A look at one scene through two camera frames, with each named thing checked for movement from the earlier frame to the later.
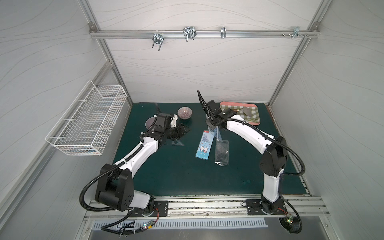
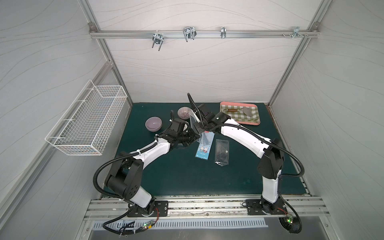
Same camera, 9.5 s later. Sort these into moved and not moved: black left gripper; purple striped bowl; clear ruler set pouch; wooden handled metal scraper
Moved: clear ruler set pouch; black left gripper
Not moved: wooden handled metal scraper; purple striped bowl
